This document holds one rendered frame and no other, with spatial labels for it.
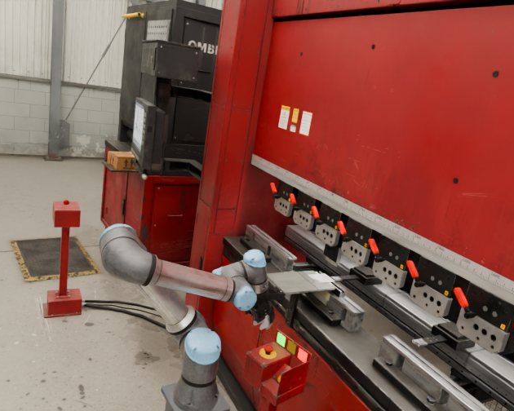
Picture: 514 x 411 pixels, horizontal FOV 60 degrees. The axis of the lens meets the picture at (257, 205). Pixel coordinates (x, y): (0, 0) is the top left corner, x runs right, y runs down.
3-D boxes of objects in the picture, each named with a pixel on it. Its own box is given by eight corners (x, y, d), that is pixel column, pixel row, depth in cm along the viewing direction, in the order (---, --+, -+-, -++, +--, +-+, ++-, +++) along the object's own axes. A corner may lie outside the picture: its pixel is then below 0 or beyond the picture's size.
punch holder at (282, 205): (273, 208, 241) (278, 178, 236) (286, 208, 245) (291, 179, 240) (287, 218, 228) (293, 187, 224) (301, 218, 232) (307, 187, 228)
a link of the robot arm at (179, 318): (191, 366, 152) (91, 254, 127) (182, 341, 166) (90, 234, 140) (220, 345, 154) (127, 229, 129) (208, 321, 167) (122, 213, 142)
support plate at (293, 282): (264, 276, 200) (264, 273, 200) (312, 271, 213) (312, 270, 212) (284, 294, 185) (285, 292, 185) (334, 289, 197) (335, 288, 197)
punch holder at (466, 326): (454, 329, 140) (469, 281, 136) (471, 325, 144) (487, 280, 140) (497, 357, 127) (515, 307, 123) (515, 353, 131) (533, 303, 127)
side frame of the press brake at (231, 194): (179, 338, 313) (224, -15, 251) (282, 324, 353) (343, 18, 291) (191, 360, 292) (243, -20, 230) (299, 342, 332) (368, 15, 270)
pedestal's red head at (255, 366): (241, 376, 182) (248, 338, 177) (270, 364, 192) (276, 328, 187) (275, 407, 168) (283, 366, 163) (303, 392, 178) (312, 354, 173)
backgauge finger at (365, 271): (324, 276, 211) (325, 267, 210) (365, 273, 223) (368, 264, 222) (338, 288, 201) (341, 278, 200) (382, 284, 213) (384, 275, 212)
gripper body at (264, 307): (245, 315, 168) (241, 290, 163) (261, 303, 173) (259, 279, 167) (258, 324, 163) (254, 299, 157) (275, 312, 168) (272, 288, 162)
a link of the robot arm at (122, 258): (112, 248, 118) (265, 288, 140) (109, 233, 127) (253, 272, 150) (97, 286, 119) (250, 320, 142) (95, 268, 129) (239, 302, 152)
